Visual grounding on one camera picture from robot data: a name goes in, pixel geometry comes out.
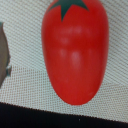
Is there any round beige plate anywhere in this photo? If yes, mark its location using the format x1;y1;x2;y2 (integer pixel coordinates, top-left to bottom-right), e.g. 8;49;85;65
0;22;12;87

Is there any beige woven placemat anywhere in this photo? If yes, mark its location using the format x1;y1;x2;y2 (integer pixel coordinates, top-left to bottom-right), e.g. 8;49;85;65
0;0;128;122

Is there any red toy tomato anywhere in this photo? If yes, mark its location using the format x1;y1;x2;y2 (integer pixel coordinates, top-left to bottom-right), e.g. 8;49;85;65
41;0;109;105

